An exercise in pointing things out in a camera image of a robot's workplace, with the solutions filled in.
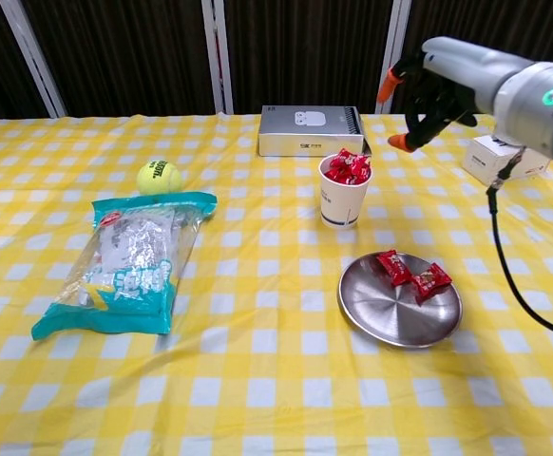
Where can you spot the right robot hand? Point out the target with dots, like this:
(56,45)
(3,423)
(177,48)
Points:
(462,71)

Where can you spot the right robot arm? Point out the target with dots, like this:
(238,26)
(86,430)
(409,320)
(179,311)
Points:
(547,109)

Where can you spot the white paper cup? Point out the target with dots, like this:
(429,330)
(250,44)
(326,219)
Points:
(340,204)

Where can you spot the small white box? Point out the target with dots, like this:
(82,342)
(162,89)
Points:
(483,159)

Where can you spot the black pleated curtain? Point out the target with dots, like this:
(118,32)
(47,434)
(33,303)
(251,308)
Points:
(305,52)

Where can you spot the silver earbuds box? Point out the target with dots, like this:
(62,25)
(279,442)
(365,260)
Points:
(300,123)

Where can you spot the round steel plate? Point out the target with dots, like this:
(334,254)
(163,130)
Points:
(400,318)

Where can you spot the yellow tennis ball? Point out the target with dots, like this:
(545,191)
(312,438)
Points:
(158,178)

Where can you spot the yellow checkered tablecloth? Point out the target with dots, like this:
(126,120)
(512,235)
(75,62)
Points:
(267,380)

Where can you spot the teal snack bag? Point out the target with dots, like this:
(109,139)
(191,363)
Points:
(129,256)

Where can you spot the white metal frame post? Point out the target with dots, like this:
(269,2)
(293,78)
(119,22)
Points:
(33,59)
(210,19)
(396,28)

